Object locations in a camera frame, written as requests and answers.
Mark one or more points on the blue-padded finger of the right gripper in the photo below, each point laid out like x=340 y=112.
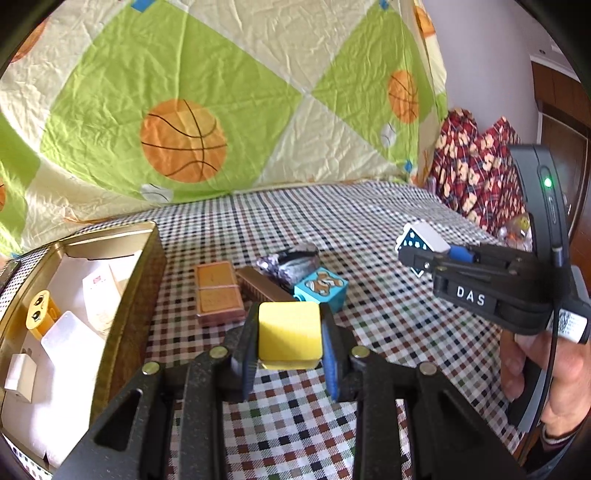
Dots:
x=462 y=254

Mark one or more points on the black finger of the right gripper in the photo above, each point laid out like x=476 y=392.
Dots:
x=421 y=261

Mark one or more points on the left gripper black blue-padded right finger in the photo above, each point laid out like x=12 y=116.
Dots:
x=448 y=438

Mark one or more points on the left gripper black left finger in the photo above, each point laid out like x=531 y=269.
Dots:
x=130 y=438

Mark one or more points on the white blue dotted toy block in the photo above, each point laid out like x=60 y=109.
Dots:
x=422 y=235

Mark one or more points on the blue bear toy cube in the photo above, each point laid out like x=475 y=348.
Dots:
x=323 y=286

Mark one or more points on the yellow toy cube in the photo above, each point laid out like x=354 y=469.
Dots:
x=290 y=335

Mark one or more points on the brown rectangular bar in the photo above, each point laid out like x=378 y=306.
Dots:
x=257 y=287

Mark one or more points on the person's right hand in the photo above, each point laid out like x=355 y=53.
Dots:
x=569 y=398

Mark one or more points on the plastic wrapped toy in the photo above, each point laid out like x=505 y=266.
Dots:
x=517 y=233

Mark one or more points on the red floral cushion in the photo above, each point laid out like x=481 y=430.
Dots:
x=473 y=172

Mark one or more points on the white paper card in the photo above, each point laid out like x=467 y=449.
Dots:
x=73 y=348

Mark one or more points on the gold metal storage tin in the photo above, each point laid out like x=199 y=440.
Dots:
x=127 y=339

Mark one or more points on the small white box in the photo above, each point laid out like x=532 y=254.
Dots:
x=20 y=377

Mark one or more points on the yellow face toy block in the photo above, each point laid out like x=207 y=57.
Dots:
x=42 y=314

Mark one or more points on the copper embossed tin box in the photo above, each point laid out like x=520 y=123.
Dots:
x=219 y=300

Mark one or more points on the tin box lid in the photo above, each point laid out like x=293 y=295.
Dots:
x=8 y=272

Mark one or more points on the green basketball quilt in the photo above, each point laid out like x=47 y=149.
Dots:
x=112 y=107

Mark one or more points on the black camera mount with LED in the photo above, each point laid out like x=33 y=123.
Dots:
x=544 y=202

